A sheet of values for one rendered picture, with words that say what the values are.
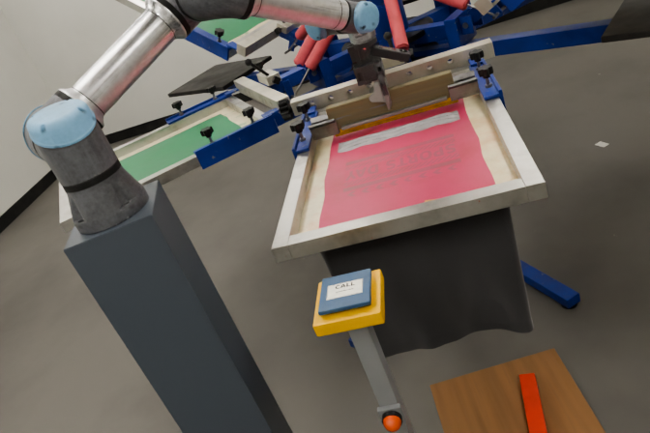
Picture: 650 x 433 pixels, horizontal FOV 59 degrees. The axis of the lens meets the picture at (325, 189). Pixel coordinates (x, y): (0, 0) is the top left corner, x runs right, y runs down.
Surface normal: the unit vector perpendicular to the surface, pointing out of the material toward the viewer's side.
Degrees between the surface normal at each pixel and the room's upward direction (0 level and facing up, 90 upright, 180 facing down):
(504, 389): 0
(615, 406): 0
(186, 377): 90
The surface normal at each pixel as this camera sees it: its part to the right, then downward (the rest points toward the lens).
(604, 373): -0.32, -0.84
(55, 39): -0.07, 0.48
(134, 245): 0.18, 0.40
